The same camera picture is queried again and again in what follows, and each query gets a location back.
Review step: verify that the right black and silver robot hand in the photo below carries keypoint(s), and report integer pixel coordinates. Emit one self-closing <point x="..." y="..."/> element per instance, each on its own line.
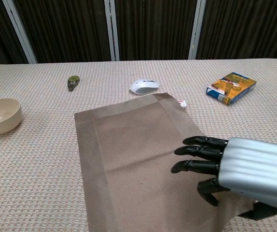
<point x="254" y="166"/>

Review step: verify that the small white cardboard box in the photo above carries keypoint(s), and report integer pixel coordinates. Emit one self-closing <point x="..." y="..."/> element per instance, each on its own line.
<point x="184" y="103"/>

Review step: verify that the beige plastic bowl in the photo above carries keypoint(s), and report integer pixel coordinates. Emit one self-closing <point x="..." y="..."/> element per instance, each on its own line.
<point x="1" y="118"/>

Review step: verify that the green correction tape dispenser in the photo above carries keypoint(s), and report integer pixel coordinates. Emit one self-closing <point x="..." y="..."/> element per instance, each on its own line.
<point x="73" y="83"/>

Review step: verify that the blue and yellow snack box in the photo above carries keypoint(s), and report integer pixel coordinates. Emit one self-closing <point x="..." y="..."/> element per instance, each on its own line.
<point x="232" y="88"/>

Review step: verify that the brown woven placemat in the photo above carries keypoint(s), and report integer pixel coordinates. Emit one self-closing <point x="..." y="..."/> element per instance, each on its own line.
<point x="133" y="157"/>

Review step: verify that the dark pleated curtain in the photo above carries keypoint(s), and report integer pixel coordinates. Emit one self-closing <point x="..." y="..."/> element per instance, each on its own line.
<point x="68" y="29"/>

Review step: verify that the beige woven tablecloth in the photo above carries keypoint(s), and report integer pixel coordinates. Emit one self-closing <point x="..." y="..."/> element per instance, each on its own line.
<point x="32" y="169"/>

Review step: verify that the white metal frame post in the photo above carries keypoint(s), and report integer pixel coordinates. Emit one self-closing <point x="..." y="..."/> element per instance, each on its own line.
<point x="196" y="29"/>
<point x="20" y="31"/>
<point x="112" y="31"/>

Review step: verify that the white and grey computer mouse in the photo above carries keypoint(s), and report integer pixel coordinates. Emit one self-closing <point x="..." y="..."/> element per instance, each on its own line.
<point x="143" y="87"/>

